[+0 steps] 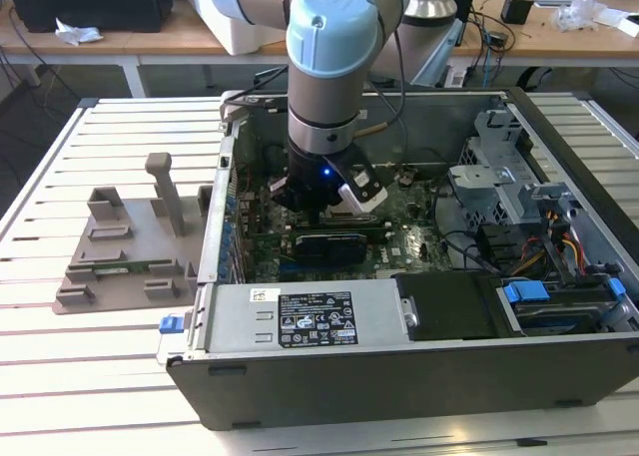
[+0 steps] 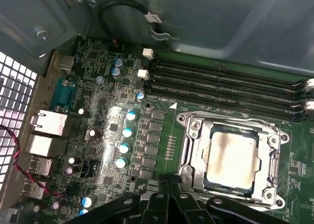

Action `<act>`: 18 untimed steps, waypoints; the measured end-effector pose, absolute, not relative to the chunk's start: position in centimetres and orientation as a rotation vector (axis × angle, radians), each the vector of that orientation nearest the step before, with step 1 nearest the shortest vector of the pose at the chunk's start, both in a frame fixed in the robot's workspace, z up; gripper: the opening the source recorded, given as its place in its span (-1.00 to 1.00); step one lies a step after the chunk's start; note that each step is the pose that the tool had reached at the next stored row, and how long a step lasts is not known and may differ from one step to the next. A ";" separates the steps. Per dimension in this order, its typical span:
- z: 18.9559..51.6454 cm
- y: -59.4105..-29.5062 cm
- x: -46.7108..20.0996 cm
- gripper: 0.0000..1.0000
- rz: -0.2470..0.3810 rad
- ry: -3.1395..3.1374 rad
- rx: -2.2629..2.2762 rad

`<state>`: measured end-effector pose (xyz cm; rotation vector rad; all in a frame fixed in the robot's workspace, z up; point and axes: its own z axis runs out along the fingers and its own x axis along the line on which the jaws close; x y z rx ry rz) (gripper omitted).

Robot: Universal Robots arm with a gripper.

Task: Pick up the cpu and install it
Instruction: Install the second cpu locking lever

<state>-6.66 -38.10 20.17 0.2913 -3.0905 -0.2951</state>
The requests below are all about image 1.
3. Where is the black wire connector block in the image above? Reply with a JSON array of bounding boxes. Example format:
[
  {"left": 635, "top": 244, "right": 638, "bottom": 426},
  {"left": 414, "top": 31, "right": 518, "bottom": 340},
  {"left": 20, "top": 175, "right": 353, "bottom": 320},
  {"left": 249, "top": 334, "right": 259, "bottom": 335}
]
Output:
[{"left": 476, "top": 224, "right": 516, "bottom": 266}]

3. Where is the black drive box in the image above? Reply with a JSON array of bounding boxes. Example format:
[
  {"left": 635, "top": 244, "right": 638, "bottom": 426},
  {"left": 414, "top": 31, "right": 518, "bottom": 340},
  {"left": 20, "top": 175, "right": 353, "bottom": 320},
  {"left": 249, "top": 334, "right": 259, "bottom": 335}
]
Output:
[{"left": 391, "top": 271, "right": 523, "bottom": 341}]

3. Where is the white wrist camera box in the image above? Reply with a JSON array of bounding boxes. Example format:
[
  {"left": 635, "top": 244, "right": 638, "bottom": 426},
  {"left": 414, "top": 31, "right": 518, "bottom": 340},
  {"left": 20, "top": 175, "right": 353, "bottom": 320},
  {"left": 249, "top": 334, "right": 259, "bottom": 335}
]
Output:
[{"left": 337, "top": 164, "right": 389, "bottom": 216}]

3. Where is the installed dark RAM stick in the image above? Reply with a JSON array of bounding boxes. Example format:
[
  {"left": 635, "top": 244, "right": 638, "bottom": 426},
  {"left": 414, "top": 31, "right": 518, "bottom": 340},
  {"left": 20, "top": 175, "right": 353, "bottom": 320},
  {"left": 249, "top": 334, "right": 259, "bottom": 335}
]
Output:
[{"left": 294, "top": 215, "right": 389, "bottom": 242}]

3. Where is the grey metal drive cage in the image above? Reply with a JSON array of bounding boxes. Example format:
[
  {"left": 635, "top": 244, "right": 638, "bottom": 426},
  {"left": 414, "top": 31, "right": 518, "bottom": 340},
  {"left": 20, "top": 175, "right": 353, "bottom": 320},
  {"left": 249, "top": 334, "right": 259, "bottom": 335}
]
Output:
[{"left": 446, "top": 109, "right": 583, "bottom": 247}]

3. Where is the crumpled white paper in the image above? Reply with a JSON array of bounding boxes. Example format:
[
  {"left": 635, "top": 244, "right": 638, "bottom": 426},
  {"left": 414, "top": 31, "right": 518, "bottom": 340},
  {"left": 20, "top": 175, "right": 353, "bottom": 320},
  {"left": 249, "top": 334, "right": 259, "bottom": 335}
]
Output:
[{"left": 54, "top": 17, "right": 104, "bottom": 47}]

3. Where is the black internal cable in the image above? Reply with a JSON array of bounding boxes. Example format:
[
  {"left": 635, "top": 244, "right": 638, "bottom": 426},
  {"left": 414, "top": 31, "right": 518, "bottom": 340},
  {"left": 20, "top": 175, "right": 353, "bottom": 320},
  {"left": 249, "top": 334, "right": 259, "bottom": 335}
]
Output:
[{"left": 432, "top": 176, "right": 500, "bottom": 272}]

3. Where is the green motherboard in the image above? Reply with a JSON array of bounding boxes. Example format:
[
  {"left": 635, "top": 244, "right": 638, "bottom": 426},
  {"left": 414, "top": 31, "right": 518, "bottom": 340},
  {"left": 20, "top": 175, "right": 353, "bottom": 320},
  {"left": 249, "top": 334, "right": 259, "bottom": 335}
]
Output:
[{"left": 234, "top": 169, "right": 453, "bottom": 282}]

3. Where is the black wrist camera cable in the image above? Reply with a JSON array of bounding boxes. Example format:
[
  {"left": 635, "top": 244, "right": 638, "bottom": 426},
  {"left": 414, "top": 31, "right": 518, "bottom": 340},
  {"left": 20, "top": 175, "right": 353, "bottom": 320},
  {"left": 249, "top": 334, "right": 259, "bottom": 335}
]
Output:
[{"left": 363, "top": 26, "right": 409, "bottom": 134}]

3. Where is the yellow red wire bundle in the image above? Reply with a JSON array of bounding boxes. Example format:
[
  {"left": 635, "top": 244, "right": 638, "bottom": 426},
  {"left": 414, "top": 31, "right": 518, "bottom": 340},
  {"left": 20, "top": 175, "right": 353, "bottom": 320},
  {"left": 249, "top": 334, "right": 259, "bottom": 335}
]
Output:
[{"left": 518, "top": 211, "right": 586, "bottom": 277}]

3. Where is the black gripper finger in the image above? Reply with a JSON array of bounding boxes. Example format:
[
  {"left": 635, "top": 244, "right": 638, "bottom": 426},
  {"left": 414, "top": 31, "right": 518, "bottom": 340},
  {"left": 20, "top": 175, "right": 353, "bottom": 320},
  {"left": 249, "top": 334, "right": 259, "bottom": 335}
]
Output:
[{"left": 276, "top": 185, "right": 321, "bottom": 228}]

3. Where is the grey-brown parts rack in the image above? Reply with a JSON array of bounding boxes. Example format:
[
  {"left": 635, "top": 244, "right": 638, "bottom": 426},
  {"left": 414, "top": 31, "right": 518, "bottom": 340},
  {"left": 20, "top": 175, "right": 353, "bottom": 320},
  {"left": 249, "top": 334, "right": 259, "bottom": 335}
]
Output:
[{"left": 52, "top": 151, "right": 216, "bottom": 316}]

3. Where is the clear plastic bag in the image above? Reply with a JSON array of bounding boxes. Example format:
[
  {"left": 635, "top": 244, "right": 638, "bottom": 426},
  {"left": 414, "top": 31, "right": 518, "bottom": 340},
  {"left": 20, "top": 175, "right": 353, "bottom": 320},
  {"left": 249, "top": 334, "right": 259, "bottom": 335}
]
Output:
[{"left": 556, "top": 0, "right": 608, "bottom": 33}]

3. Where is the grey power supply unit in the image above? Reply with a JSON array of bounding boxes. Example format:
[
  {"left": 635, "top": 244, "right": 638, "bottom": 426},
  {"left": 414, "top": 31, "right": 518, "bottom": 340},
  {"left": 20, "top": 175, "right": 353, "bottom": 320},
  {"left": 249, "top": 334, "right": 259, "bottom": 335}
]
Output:
[{"left": 207, "top": 278, "right": 408, "bottom": 352}]

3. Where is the open black PC case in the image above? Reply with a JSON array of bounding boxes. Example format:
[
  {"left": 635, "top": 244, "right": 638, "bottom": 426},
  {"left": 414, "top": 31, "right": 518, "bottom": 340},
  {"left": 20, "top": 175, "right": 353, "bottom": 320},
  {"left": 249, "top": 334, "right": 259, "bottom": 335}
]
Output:
[{"left": 164, "top": 85, "right": 639, "bottom": 432}]

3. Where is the wooden desk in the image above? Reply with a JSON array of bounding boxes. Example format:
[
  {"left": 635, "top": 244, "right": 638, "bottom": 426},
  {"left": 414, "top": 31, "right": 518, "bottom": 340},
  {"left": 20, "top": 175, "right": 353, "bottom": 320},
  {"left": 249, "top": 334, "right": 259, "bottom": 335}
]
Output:
[
  {"left": 0, "top": 0, "right": 291, "bottom": 69},
  {"left": 448, "top": 0, "right": 639, "bottom": 71}
]

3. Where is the hard disk in blue carrier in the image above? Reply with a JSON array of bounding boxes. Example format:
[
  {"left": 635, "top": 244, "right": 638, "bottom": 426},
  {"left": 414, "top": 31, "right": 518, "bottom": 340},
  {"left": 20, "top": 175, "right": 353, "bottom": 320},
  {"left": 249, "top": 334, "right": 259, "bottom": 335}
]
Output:
[{"left": 496, "top": 275, "right": 628, "bottom": 336}]

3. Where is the black graphics card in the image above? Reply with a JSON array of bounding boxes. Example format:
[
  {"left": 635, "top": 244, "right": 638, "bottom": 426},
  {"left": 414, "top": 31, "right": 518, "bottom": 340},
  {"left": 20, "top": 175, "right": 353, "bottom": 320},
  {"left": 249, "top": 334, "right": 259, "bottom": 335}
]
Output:
[{"left": 294, "top": 230, "right": 368, "bottom": 266}]

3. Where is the white printer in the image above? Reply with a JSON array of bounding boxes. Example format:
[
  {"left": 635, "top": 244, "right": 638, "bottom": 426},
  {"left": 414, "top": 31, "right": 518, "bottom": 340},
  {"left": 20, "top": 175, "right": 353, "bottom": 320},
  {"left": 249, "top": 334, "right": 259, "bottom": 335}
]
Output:
[{"left": 172, "top": 0, "right": 291, "bottom": 56}]

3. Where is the green RAM stick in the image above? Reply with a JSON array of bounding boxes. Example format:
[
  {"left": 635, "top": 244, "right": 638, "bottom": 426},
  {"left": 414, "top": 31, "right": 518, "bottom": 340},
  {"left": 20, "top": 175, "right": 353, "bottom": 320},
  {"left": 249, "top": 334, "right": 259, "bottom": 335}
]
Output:
[{"left": 92, "top": 257, "right": 174, "bottom": 276}]

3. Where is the large black box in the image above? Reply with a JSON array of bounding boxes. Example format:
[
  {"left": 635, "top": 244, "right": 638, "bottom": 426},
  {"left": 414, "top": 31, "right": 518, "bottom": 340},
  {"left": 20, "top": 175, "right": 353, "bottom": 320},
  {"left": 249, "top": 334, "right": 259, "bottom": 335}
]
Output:
[{"left": 4, "top": 0, "right": 175, "bottom": 34}]

